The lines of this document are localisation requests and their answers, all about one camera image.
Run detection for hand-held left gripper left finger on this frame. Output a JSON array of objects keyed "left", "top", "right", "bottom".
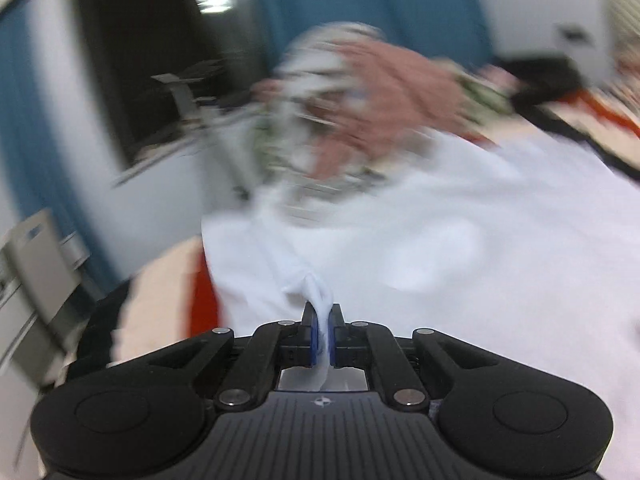
[{"left": 145, "top": 302, "right": 321, "bottom": 413}]

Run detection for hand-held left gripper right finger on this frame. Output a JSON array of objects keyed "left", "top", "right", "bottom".
[{"left": 329, "top": 302, "right": 497, "bottom": 413}]

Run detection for white t-shirt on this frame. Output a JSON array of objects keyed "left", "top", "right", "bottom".
[{"left": 200, "top": 132, "right": 640, "bottom": 480}]

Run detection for pile of floral pink clothes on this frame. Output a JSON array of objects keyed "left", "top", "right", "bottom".
[{"left": 250, "top": 21, "right": 516, "bottom": 198}]

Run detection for cream red black striped blanket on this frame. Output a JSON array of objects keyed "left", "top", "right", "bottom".
[{"left": 70, "top": 72, "right": 640, "bottom": 378}]

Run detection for grey metal rack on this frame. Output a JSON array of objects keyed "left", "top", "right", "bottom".
[{"left": 112, "top": 59, "right": 256, "bottom": 201}]

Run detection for grey chair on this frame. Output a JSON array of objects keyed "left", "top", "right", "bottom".
[{"left": 0, "top": 209, "right": 98, "bottom": 393}]

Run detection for black bag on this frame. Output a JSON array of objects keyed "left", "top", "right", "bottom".
[{"left": 500, "top": 54, "right": 587, "bottom": 111}]

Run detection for dark window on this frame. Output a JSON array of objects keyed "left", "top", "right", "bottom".
[{"left": 74, "top": 0, "right": 273, "bottom": 173}]

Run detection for cream textured pillow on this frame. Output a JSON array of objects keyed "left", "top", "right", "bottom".
[{"left": 604, "top": 0, "right": 640, "bottom": 93}]

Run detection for wall socket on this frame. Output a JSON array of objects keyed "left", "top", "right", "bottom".
[{"left": 557, "top": 24, "right": 589, "bottom": 47}]

